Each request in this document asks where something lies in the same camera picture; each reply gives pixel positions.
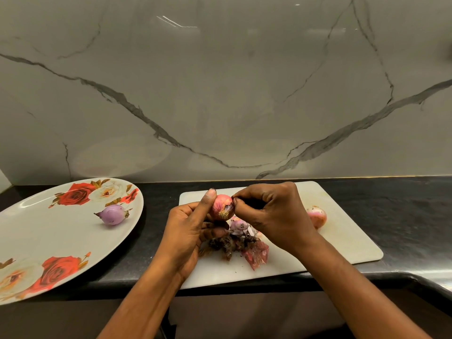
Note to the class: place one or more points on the pile of onion peels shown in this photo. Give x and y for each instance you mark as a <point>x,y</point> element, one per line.
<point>243,245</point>

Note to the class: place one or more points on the white rose-print oval plate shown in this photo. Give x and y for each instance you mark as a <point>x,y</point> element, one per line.
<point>60,236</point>

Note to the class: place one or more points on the peeled purple onion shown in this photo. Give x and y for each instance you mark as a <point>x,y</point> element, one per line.
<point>112,214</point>

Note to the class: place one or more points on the white cutting board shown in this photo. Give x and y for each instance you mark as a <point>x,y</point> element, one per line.
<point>339,236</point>

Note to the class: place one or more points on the red onion with skin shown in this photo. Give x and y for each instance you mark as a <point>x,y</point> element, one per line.
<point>222,207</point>

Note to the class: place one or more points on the person's left forearm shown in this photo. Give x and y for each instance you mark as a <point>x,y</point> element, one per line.
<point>141,307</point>

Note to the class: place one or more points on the person's right thumb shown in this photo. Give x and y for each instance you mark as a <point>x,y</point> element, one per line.
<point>243,212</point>

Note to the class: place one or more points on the pale pink unpeeled onion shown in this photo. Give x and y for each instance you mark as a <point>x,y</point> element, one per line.
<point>317,217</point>

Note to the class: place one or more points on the person's right hand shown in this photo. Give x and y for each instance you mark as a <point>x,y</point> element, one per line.
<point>282,218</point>

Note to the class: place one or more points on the person's right forearm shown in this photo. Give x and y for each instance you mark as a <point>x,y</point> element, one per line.
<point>356,296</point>

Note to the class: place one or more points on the person's left hand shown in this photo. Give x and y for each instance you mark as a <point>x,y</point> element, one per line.
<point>183,236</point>

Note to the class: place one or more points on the person's left thumb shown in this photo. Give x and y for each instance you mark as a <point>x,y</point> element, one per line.
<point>206,206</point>

